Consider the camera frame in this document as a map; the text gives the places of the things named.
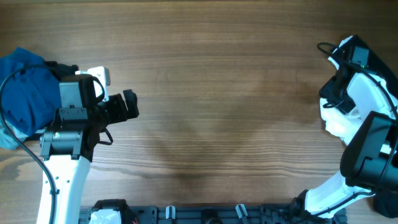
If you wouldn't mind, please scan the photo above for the white t-shirt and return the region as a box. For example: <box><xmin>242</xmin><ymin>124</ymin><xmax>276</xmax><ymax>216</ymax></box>
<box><xmin>320</xmin><ymin>98</ymin><xmax>363</xmax><ymax>145</ymax></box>

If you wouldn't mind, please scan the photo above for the black t-shirt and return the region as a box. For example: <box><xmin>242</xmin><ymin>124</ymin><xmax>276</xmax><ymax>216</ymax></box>
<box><xmin>330</xmin><ymin>35</ymin><xmax>397</xmax><ymax>97</ymax></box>

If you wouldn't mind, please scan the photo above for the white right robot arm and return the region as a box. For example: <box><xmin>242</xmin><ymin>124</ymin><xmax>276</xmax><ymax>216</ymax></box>
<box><xmin>289</xmin><ymin>42</ymin><xmax>397</xmax><ymax>223</ymax></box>

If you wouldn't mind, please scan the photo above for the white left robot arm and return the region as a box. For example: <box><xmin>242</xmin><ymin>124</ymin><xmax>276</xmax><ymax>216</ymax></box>
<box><xmin>37</xmin><ymin>75</ymin><xmax>139</xmax><ymax>223</ymax></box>

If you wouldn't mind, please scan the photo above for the folded blue shirt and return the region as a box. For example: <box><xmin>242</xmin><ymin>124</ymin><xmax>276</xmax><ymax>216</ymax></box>
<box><xmin>1</xmin><ymin>47</ymin><xmax>61</xmax><ymax>136</ymax></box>

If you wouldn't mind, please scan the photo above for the folded light grey garment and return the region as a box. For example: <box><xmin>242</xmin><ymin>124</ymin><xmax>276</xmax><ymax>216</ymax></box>
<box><xmin>1</xmin><ymin>121</ymin><xmax>28</xmax><ymax>150</ymax></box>

